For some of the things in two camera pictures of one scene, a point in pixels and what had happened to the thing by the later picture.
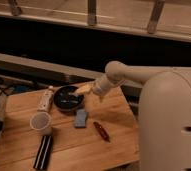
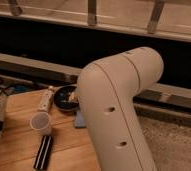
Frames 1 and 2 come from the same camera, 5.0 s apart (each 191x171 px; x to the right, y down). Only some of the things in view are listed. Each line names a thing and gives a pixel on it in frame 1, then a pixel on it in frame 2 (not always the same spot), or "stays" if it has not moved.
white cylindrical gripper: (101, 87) -> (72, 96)
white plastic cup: (41, 123) stays
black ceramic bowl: (66, 98) stays
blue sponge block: (80, 120) stays
